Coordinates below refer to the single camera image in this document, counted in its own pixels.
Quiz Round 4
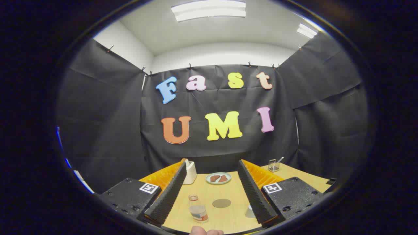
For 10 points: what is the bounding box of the white toaster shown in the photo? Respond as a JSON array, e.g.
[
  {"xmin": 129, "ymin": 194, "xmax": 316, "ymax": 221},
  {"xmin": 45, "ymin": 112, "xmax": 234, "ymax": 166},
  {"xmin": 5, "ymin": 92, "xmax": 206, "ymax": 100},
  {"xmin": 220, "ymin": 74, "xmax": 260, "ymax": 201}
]
[{"xmin": 183, "ymin": 160, "xmax": 197, "ymax": 185}]

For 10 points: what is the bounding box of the light green plate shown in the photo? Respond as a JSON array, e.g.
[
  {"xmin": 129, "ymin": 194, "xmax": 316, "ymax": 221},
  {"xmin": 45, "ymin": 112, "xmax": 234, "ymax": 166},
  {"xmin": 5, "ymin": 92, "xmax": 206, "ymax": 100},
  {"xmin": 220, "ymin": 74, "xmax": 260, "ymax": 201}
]
[{"xmin": 206, "ymin": 172, "xmax": 232, "ymax": 185}]

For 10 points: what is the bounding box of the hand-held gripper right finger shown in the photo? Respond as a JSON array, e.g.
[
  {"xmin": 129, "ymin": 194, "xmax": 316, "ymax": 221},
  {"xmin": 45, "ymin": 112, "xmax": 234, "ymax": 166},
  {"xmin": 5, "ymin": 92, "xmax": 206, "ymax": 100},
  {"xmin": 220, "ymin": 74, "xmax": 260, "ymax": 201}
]
[{"xmin": 237, "ymin": 159, "xmax": 324, "ymax": 228}]

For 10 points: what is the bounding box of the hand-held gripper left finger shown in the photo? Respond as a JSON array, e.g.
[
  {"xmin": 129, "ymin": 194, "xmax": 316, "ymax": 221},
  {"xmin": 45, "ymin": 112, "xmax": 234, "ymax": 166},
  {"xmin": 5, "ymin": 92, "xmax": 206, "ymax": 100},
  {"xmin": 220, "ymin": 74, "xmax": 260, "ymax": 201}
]
[{"xmin": 98, "ymin": 159, "xmax": 187, "ymax": 227}]

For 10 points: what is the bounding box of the wooden table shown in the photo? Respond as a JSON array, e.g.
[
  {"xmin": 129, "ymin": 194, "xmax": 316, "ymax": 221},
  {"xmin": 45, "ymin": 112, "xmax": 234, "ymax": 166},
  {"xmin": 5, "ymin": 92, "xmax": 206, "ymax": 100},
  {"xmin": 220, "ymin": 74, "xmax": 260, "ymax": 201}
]
[{"xmin": 140, "ymin": 162, "xmax": 330, "ymax": 234}]

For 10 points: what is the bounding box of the clear plastic juice bottle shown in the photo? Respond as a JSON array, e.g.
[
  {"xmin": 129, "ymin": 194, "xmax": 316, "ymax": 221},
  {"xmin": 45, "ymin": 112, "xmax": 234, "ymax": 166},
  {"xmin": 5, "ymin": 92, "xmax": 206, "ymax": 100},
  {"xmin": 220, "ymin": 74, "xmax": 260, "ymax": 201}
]
[{"xmin": 188, "ymin": 194, "xmax": 209, "ymax": 223}]

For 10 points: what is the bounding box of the black backdrop cloth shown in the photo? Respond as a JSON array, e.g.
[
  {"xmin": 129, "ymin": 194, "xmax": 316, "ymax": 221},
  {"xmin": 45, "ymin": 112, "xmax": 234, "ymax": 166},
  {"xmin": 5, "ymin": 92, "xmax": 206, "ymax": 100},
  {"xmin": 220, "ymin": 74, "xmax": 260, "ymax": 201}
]
[{"xmin": 56, "ymin": 31, "xmax": 373, "ymax": 193}]

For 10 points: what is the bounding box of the small ceiling light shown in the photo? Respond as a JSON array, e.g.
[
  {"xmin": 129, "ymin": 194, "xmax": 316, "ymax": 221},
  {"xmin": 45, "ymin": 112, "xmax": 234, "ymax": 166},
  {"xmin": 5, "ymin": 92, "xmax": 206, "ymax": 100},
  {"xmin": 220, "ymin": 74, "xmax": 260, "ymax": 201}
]
[{"xmin": 297, "ymin": 23, "xmax": 318, "ymax": 39}]

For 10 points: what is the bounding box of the long ceiling light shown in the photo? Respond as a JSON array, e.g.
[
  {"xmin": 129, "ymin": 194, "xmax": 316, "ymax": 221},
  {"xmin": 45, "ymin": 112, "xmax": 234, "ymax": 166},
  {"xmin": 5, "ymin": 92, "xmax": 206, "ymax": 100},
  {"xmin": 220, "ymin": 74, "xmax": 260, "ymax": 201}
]
[{"xmin": 171, "ymin": 0, "xmax": 246, "ymax": 22}]

